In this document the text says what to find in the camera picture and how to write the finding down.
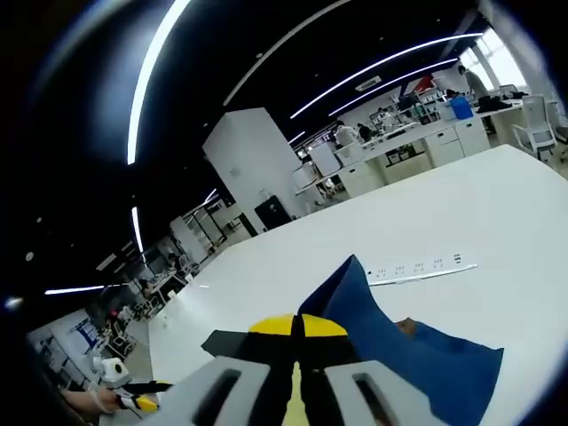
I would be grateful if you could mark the ceiling light strip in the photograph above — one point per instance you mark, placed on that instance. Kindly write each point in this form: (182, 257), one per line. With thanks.
(386, 62)
(137, 228)
(73, 290)
(395, 80)
(146, 75)

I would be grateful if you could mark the yellow blue black garment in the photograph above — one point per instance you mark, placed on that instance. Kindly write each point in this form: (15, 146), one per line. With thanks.
(421, 368)

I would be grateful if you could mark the white office chair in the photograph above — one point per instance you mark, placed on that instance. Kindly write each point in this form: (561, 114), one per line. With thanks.
(534, 126)

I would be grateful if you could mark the white counter cabinet row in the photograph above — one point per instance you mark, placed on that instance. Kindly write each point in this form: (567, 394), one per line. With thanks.
(399, 155)

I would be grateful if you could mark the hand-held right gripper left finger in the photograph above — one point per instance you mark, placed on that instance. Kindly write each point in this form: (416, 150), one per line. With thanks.
(231, 390)

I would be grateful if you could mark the black cabinet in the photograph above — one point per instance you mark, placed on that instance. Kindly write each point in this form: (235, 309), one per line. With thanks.
(270, 213)

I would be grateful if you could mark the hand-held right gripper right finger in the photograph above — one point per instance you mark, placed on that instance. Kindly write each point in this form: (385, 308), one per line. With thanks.
(381, 395)

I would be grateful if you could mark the white power strip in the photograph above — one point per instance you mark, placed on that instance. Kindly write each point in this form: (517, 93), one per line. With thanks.
(426, 268)

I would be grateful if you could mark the person's left hand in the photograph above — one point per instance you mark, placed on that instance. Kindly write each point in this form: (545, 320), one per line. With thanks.
(103, 399)

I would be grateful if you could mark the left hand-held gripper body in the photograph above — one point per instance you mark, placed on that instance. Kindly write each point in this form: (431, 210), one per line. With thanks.
(111, 370)

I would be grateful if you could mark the ceiling air vent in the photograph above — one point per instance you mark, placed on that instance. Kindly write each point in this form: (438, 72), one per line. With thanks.
(368, 84)

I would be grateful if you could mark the blue plastic bin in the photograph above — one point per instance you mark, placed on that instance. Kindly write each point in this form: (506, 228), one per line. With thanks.
(461, 108)

